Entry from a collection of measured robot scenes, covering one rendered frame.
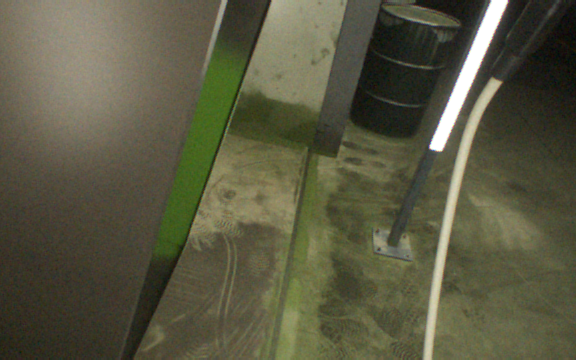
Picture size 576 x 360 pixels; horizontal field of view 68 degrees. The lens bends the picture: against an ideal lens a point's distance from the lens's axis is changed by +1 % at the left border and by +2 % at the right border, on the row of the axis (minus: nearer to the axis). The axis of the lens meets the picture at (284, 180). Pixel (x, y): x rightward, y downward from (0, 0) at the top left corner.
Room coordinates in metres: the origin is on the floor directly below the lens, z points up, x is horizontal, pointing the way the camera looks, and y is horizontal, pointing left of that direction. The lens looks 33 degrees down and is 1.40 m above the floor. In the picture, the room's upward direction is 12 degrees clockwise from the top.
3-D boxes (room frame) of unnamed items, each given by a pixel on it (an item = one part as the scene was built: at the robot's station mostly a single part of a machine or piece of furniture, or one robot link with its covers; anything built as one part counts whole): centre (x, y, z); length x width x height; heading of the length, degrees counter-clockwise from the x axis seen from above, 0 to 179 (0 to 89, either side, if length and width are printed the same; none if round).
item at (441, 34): (3.27, -0.71, 0.44); 0.59 x 0.58 x 0.89; 13
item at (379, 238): (1.73, -0.62, 0.01); 0.20 x 0.20 x 0.01; 88
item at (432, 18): (3.27, -0.71, 0.86); 0.54 x 0.54 x 0.01
